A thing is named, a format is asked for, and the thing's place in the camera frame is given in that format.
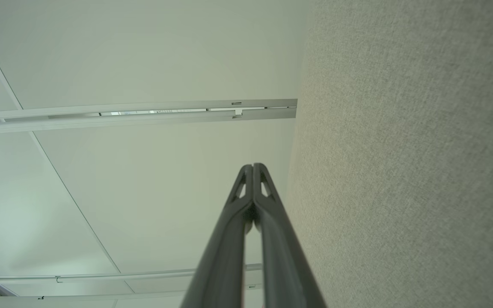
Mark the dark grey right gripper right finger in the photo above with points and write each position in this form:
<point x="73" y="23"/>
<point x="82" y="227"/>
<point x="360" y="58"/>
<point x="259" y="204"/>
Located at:
<point x="285" y="265"/>

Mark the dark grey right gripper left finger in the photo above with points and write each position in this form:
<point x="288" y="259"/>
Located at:
<point x="225" y="256"/>

